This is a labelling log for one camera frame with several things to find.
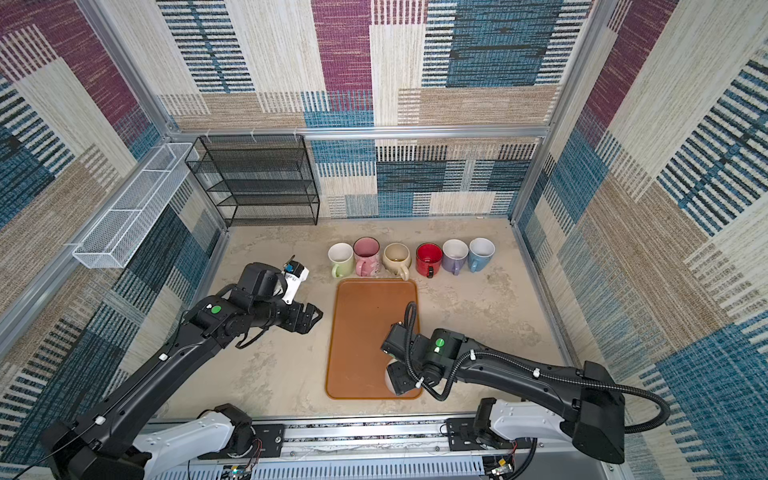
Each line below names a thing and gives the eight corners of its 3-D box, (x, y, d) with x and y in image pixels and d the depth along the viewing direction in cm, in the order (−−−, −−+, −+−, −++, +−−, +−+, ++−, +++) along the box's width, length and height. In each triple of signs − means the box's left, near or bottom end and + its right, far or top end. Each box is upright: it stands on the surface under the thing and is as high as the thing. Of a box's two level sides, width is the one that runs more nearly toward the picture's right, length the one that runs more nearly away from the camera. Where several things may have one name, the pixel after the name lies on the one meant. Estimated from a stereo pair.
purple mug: (441, 279, 105) (445, 265, 98) (438, 253, 112) (441, 238, 105) (467, 279, 105) (472, 265, 98) (462, 253, 112) (466, 238, 105)
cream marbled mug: (382, 285, 103) (382, 271, 97) (383, 257, 111) (382, 242, 104) (410, 285, 103) (411, 271, 97) (408, 257, 111) (409, 242, 104)
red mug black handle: (410, 267, 108) (411, 251, 101) (424, 254, 112) (427, 238, 105) (430, 282, 104) (433, 266, 97) (445, 268, 108) (448, 252, 101)
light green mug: (337, 286, 103) (333, 269, 96) (327, 264, 109) (323, 247, 101) (360, 277, 105) (358, 260, 98) (350, 256, 111) (347, 238, 104)
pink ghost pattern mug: (354, 285, 103) (351, 265, 94) (357, 257, 111) (354, 236, 102) (380, 285, 103) (379, 265, 94) (380, 257, 111) (379, 236, 102)
